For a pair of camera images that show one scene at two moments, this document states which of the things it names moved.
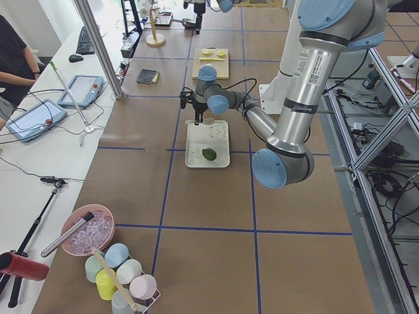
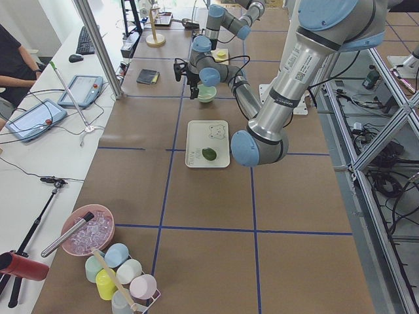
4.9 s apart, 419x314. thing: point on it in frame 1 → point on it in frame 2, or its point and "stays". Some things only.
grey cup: (120, 305) stays
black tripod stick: (18, 286) stays
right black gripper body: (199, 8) → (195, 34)
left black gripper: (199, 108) → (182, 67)
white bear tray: (207, 144) stays
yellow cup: (105, 284) stays
